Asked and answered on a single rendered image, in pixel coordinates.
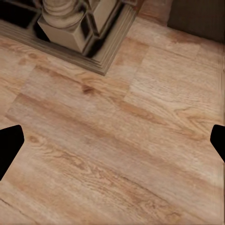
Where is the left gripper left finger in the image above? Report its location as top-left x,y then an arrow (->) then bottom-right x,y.
0,125 -> 24,181

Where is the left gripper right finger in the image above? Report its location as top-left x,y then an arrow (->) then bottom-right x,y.
210,125 -> 225,162

